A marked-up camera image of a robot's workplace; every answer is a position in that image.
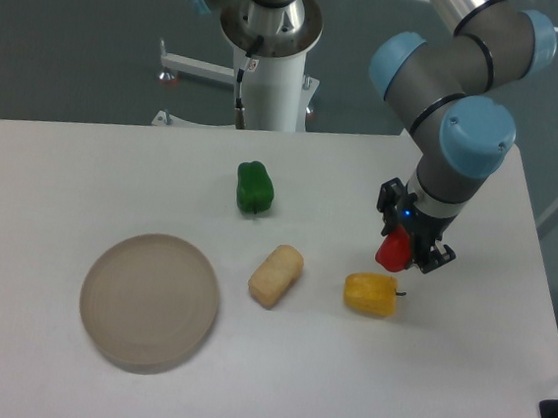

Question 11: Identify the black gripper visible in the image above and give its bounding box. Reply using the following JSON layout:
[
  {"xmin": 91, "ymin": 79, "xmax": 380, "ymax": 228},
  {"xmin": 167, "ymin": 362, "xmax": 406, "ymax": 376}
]
[{"xmin": 376, "ymin": 178, "xmax": 456, "ymax": 274}]

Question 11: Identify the black cable on pedestal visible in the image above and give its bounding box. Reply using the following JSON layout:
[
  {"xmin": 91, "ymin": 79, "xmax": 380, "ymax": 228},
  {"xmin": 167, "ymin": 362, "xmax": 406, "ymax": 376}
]
[{"xmin": 229, "ymin": 31, "xmax": 265, "ymax": 132}]

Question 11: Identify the round beige plate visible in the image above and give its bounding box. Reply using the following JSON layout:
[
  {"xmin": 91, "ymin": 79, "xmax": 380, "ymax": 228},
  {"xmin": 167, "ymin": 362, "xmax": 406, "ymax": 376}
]
[{"xmin": 79, "ymin": 233, "xmax": 220, "ymax": 375}]

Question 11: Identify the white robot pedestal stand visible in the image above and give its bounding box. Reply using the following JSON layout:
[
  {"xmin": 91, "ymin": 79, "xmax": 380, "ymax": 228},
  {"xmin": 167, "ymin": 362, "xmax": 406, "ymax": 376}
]
[{"xmin": 159, "ymin": 0, "xmax": 324, "ymax": 133}]

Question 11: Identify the beige bread loaf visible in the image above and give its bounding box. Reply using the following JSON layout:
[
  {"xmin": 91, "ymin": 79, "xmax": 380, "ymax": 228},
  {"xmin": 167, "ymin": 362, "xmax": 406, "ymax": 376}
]
[{"xmin": 248, "ymin": 244, "xmax": 304, "ymax": 309}]

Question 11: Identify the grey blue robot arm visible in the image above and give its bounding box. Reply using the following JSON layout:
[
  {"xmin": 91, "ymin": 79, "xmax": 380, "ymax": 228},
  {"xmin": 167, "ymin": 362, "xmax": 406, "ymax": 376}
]
[{"xmin": 190, "ymin": 0, "xmax": 557, "ymax": 272}]

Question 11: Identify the green bell pepper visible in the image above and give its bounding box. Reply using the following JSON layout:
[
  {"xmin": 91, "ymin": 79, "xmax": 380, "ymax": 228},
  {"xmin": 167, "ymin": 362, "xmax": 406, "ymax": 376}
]
[{"xmin": 236, "ymin": 160, "xmax": 275, "ymax": 214}]

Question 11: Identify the yellow bell pepper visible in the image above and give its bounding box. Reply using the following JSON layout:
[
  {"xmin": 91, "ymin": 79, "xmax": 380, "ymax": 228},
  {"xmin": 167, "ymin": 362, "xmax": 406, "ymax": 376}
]
[{"xmin": 342, "ymin": 272, "xmax": 405, "ymax": 317}]

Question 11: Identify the red bell pepper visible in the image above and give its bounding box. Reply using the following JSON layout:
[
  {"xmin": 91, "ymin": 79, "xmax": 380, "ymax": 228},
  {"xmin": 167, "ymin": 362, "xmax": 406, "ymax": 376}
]
[{"xmin": 375, "ymin": 225, "xmax": 412, "ymax": 272}]

